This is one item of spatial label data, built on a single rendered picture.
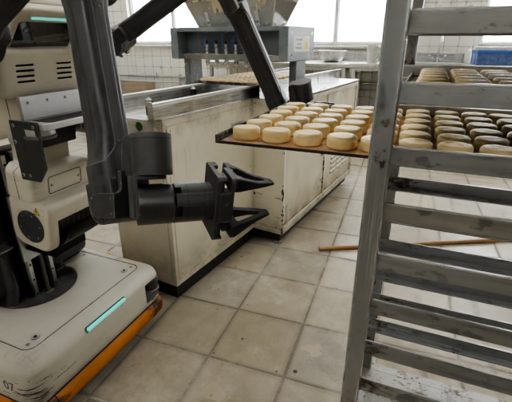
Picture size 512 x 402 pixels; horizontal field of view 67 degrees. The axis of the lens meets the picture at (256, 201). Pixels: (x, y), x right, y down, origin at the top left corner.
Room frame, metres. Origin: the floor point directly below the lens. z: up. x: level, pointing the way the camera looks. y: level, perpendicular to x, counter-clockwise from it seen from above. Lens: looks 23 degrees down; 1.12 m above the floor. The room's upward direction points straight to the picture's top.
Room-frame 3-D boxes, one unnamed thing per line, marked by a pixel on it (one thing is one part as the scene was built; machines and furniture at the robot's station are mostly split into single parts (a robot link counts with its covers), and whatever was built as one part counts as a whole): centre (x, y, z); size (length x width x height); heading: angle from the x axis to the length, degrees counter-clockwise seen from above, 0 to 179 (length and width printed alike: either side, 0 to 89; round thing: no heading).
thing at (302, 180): (2.71, -0.15, 0.42); 1.28 x 0.72 x 0.84; 150
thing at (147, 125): (1.54, 0.51, 0.77); 0.24 x 0.04 x 0.14; 60
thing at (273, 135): (0.68, -0.04, 0.96); 0.05 x 0.05 x 0.02
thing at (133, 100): (2.47, 0.15, 0.87); 2.01 x 0.03 x 0.07; 150
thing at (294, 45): (2.30, 0.08, 1.01); 0.72 x 0.33 x 0.34; 60
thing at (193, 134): (1.86, 0.33, 0.45); 0.70 x 0.34 x 0.90; 150
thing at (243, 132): (0.71, 0.02, 0.96); 0.05 x 0.05 x 0.02
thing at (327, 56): (4.83, -0.89, 0.94); 0.33 x 0.33 x 0.12
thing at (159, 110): (2.32, -0.10, 0.87); 2.01 x 0.03 x 0.07; 150
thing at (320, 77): (2.61, -0.33, 0.88); 1.28 x 0.01 x 0.07; 150
